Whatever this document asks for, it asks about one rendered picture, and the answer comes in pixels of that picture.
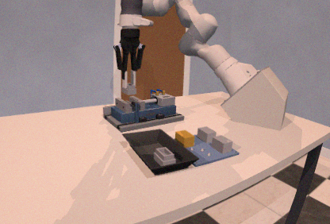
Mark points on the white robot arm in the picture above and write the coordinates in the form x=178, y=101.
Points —
x=232, y=73

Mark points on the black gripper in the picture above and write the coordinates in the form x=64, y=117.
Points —
x=125, y=42

